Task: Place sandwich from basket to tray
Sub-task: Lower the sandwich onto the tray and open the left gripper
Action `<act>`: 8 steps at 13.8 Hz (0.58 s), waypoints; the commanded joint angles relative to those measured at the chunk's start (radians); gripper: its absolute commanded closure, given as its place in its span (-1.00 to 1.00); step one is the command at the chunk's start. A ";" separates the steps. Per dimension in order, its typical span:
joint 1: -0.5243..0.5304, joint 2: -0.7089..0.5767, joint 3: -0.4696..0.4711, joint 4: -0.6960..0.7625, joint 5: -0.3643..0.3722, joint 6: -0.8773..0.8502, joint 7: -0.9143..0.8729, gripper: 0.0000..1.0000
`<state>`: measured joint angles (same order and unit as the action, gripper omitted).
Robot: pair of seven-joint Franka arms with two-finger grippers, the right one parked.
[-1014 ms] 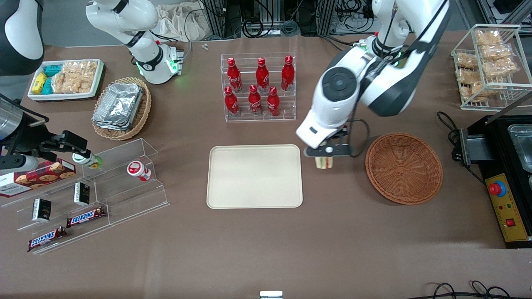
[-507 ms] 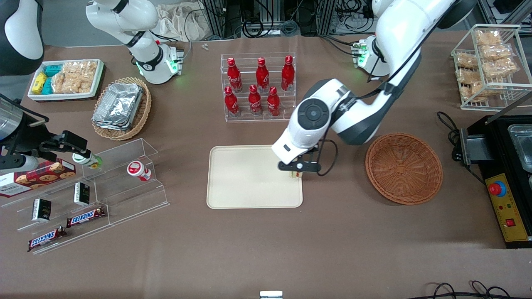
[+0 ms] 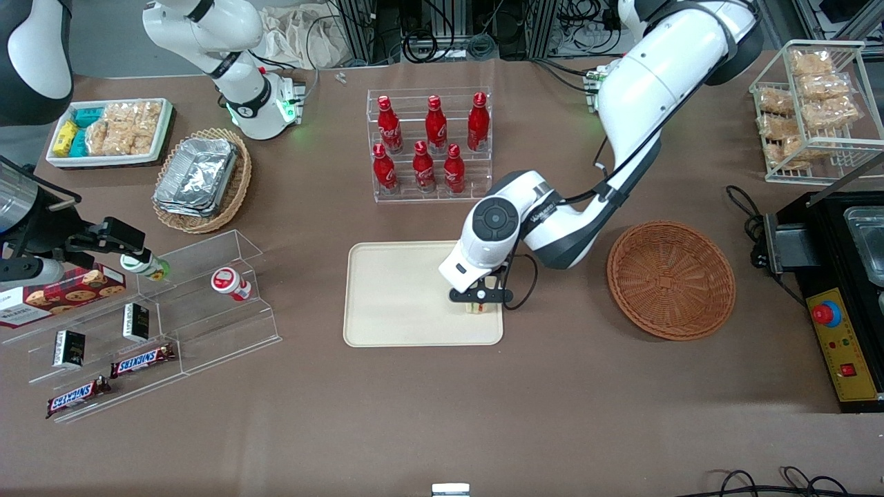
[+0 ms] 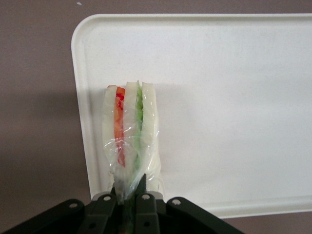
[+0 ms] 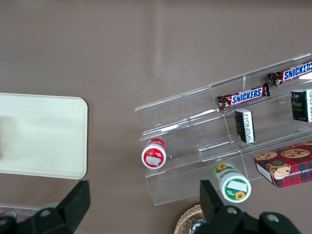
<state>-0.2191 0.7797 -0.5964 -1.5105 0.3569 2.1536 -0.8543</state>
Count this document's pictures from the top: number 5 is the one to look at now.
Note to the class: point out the beige plastic tray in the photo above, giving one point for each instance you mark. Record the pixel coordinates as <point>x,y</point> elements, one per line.
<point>48,136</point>

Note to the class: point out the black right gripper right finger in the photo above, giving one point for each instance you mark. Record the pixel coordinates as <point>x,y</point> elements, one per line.
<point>219,219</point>

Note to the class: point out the green-labelled yogurt bottle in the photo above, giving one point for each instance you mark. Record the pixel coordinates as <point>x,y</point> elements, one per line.
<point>235,189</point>

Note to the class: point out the red-capped yogurt bottle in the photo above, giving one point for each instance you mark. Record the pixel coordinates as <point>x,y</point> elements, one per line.
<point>154,157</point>

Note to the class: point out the red tartan cookie box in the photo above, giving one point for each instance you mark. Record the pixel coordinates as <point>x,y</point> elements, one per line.
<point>287,168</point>

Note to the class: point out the clear acrylic tiered stand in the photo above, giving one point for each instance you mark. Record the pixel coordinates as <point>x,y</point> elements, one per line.
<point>273,131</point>
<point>185,122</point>

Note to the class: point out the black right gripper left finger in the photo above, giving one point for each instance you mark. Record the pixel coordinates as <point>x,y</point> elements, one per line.
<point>73,207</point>

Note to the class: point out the aluminium foil container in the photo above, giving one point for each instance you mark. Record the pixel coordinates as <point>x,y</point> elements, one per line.
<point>196,226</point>

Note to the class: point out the clear acrylic bottle rack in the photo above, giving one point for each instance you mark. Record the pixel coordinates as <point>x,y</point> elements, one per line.
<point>24,210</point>

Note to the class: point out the small black carton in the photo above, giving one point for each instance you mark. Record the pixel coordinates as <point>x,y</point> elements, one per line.
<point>301,106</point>
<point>245,125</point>

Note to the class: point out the Snickers chocolate bar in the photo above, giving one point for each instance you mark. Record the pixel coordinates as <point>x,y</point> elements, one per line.
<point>292,73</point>
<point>246,97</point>

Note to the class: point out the light tan wicker basket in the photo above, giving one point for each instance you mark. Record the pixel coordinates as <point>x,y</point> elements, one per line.
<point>189,217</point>

